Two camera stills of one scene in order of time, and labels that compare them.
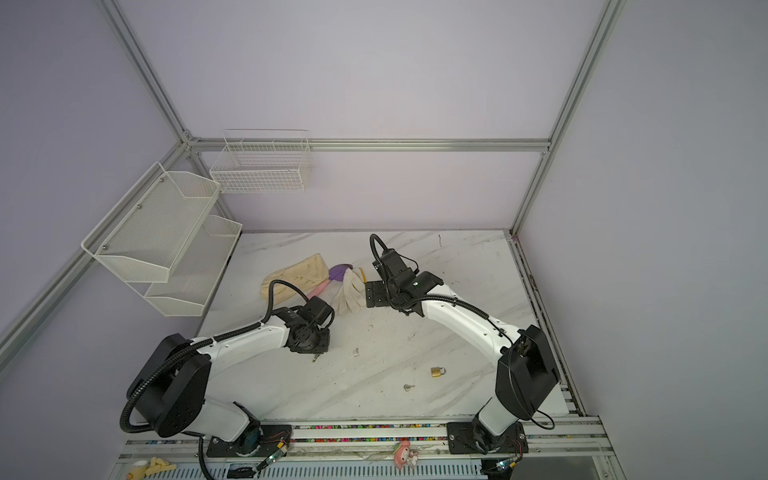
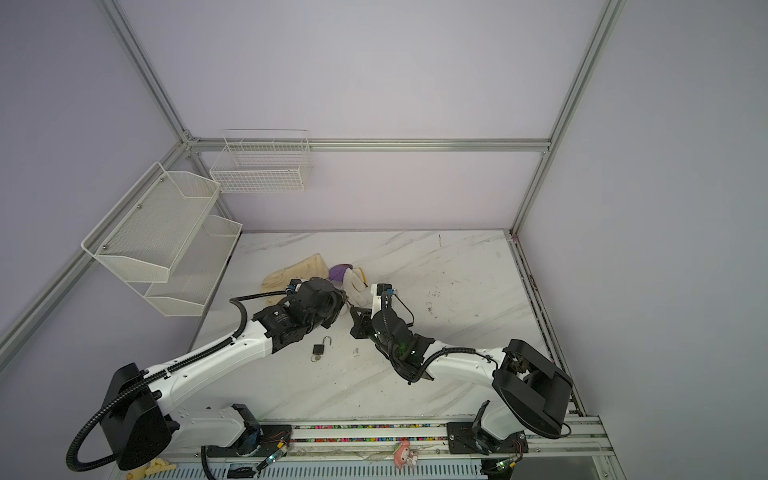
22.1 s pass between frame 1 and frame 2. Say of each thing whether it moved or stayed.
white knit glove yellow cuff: stayed
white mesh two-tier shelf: stayed
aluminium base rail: stayed
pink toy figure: stayed
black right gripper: moved
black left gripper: moved
